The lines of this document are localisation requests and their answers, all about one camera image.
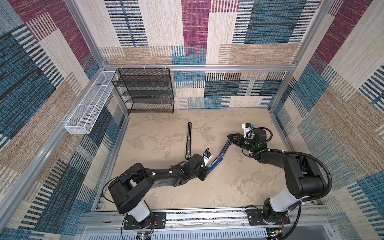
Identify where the black mesh shelf rack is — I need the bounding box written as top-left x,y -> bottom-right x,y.
112,68 -> 175,114

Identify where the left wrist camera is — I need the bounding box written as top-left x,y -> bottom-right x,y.
203,148 -> 212,166

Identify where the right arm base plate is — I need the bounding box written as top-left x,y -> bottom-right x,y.
245,208 -> 291,226

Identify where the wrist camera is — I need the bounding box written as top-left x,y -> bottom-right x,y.
242,123 -> 255,139
203,148 -> 212,166

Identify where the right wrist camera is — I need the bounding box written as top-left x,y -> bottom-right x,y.
242,123 -> 255,139

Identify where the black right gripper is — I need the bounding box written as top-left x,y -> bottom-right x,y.
226,133 -> 257,151

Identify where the blue stapler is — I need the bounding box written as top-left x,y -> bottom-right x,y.
208,139 -> 232,173

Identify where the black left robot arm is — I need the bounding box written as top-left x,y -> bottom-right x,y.
108,152 -> 212,223

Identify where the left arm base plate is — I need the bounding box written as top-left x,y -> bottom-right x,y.
123,212 -> 167,230

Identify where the aluminium front rail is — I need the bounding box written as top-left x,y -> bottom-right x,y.
75,205 -> 342,240

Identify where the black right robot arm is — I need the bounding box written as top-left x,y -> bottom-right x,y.
228,124 -> 333,225

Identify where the white wire mesh basket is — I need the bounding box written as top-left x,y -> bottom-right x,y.
65,71 -> 115,135

